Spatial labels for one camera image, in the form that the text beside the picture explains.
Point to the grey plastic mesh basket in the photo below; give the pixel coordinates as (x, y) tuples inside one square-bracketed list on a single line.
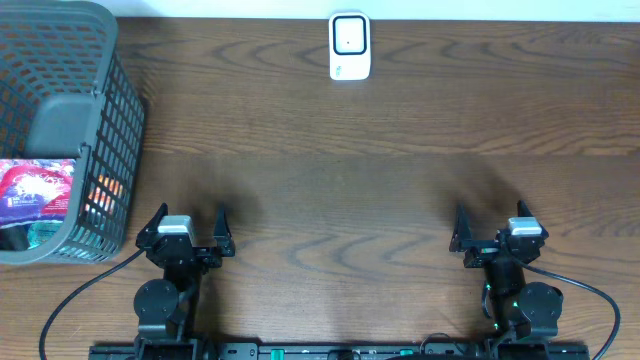
[(65, 94)]

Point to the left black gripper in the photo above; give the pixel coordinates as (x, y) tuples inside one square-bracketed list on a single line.
[(201, 252)]

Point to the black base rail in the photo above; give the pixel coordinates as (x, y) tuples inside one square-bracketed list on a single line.
[(252, 351)]

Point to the orange tissue packet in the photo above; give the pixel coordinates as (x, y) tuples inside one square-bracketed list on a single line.
[(105, 195)]

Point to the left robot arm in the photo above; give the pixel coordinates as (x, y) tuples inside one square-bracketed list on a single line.
[(166, 307)]

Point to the teal wet wipes packet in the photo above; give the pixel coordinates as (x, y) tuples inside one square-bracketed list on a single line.
[(41, 232)]

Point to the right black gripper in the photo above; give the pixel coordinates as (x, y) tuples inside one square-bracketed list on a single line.
[(485, 252)]

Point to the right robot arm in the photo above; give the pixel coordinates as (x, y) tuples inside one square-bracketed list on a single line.
[(525, 314)]

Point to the red purple snack packet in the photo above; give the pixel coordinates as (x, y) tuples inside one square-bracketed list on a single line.
[(34, 190)]

